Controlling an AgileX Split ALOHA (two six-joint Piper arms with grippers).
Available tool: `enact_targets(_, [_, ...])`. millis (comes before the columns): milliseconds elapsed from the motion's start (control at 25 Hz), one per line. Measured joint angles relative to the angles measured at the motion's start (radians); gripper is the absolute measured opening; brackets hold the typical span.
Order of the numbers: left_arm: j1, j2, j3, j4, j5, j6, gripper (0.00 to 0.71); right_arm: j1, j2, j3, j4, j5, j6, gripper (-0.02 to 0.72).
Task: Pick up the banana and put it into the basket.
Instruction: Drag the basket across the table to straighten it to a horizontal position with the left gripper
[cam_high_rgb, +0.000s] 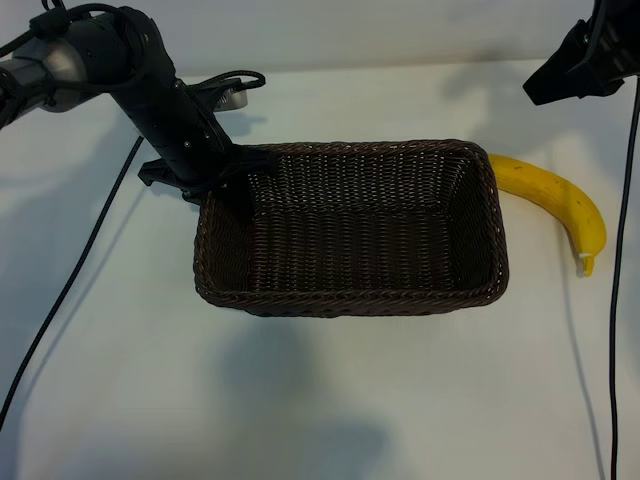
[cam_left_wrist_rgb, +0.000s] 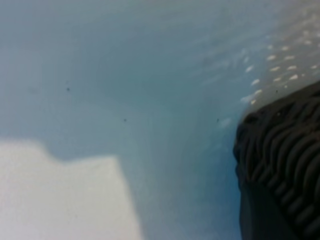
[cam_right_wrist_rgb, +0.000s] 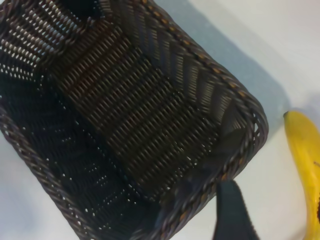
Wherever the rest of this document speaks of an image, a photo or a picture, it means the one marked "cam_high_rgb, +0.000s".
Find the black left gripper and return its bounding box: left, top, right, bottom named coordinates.
left=138, top=108, right=279, bottom=227

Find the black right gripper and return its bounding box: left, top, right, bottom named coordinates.
left=522, top=0, right=640, bottom=106

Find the yellow banana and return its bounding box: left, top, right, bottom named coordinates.
left=487, top=153, right=609, bottom=280

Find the dark brown wicker basket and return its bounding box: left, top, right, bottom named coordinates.
left=192, top=138, right=510, bottom=319

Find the black braided cable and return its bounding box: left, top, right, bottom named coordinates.
left=0, top=0, right=266, bottom=426

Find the thin black cable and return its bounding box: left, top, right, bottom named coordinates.
left=608, top=82, right=640, bottom=480

